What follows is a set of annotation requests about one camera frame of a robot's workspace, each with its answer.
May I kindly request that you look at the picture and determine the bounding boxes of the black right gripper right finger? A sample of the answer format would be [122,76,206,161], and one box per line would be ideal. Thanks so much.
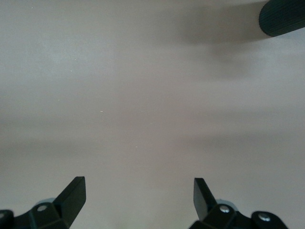
[189,177,289,229]

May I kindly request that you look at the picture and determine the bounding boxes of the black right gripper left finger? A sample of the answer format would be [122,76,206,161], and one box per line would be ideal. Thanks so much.
[0,176,86,229]

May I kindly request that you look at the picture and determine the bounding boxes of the black ribbed cylinder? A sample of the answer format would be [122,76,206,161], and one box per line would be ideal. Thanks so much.
[259,0,305,38]

